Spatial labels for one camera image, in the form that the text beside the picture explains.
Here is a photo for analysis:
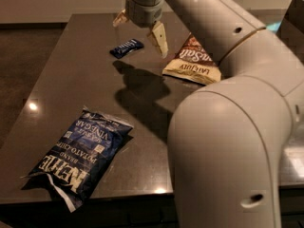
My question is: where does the blue rxbar blueberry wrapper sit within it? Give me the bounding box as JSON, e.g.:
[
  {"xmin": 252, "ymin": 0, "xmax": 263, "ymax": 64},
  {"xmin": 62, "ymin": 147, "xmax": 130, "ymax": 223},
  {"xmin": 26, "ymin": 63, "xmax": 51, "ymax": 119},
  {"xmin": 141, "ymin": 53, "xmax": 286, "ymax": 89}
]
[{"xmin": 109, "ymin": 39, "xmax": 144, "ymax": 59}]

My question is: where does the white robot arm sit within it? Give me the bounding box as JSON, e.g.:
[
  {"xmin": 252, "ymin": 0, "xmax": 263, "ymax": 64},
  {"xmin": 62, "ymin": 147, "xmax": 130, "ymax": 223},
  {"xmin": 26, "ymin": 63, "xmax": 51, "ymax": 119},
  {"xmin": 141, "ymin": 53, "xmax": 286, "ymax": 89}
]
[{"xmin": 114, "ymin": 0, "xmax": 304, "ymax": 228}]

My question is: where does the dark cabinet under table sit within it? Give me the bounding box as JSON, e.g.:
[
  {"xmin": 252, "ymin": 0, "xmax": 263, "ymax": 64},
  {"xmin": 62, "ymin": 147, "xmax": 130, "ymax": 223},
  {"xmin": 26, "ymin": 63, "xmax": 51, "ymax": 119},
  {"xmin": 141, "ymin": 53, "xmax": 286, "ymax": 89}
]
[{"xmin": 0, "ymin": 182, "xmax": 304, "ymax": 228}]

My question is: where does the dark box at right edge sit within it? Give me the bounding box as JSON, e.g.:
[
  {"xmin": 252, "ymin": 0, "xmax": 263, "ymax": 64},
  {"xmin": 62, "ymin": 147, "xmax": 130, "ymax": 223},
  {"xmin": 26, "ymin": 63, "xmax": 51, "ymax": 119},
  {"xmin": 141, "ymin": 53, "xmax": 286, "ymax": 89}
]
[{"xmin": 276, "ymin": 0, "xmax": 304, "ymax": 63}]

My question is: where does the brown sea salt chip bag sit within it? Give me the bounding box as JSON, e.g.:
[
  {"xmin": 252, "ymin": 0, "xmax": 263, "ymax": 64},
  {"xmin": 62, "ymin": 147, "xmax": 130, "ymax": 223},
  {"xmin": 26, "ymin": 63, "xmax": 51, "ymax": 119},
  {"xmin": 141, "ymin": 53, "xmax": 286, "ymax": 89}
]
[{"xmin": 162, "ymin": 33, "xmax": 221, "ymax": 86}]

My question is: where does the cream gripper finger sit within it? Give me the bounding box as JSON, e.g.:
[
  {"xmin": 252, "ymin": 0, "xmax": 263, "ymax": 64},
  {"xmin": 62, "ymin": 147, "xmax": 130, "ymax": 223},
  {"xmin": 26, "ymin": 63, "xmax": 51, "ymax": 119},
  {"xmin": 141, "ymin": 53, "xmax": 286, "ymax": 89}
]
[
  {"xmin": 113, "ymin": 9, "xmax": 128, "ymax": 28},
  {"xmin": 147, "ymin": 21, "xmax": 168, "ymax": 58}
]

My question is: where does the blue kettle chip bag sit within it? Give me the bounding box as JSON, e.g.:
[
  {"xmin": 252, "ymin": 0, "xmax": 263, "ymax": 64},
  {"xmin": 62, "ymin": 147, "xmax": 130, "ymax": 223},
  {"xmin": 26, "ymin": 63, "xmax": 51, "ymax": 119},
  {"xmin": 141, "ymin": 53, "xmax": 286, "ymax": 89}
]
[{"xmin": 28, "ymin": 107, "xmax": 133, "ymax": 212}]

